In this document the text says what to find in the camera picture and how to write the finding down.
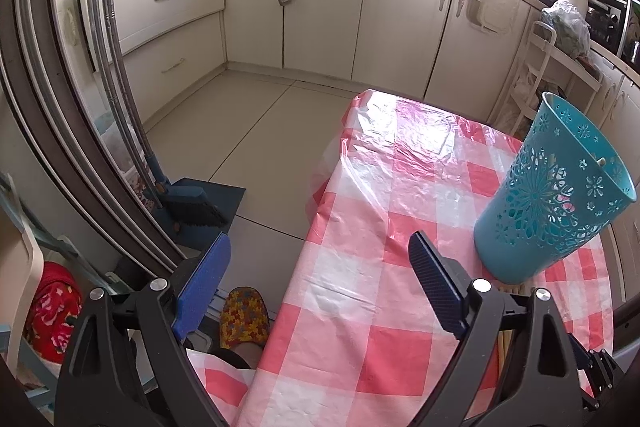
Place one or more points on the cream plastic chair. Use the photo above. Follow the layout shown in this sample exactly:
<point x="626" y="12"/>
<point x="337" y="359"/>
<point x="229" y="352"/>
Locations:
<point x="27" y="267"/>

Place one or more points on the black toaster oven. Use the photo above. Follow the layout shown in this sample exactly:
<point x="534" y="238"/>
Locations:
<point x="605" y="22"/>

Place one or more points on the white trolley cart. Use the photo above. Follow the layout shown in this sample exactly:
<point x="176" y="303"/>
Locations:
<point x="542" y="57"/>

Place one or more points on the turquoise perforated plastic basket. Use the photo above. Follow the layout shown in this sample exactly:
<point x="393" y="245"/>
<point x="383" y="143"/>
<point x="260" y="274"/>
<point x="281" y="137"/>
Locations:
<point x="530" y="207"/>

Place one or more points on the white plastic door rack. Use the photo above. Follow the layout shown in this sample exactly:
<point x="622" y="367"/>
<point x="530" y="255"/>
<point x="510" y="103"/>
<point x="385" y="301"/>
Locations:
<point x="482" y="9"/>

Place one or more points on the deep cream drawer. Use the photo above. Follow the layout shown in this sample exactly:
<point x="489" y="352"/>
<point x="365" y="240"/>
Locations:
<point x="175" y="62"/>

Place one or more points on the pink checkered plastic tablecloth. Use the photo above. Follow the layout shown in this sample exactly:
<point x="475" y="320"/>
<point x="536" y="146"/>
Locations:
<point x="380" y="257"/>

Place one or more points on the colourful patterned slipper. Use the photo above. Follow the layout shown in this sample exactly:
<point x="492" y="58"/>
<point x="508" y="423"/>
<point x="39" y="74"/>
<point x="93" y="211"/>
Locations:
<point x="244" y="314"/>

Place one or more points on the red floral cloth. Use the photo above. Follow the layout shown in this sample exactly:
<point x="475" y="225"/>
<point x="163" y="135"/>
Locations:
<point x="52" y="312"/>

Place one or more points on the cream kitchen cabinets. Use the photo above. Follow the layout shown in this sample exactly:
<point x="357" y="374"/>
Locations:
<point x="325" y="7"/>

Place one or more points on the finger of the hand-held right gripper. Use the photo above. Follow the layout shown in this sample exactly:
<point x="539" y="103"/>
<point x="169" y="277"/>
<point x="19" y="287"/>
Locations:
<point x="595" y="367"/>

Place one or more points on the blue broom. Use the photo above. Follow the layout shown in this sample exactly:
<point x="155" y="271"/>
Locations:
<point x="195" y="207"/>

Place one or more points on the dark brown door frame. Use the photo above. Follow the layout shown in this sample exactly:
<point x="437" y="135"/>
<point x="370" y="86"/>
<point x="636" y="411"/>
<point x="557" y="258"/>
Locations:
<point x="30" y="57"/>

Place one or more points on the plastic bag of greens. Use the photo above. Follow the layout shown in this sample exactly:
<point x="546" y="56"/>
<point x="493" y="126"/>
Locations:
<point x="567" y="29"/>

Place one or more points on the clear plastic storage box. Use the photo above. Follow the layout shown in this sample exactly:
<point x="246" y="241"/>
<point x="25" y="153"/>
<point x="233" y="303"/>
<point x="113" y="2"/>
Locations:
<point x="120" y="152"/>

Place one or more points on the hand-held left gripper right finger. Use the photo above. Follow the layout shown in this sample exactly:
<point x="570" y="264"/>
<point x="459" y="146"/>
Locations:
<point x="436" y="282"/>

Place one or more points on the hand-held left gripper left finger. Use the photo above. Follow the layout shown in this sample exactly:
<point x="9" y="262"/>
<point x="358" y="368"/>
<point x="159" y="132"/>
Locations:
<point x="202" y="287"/>

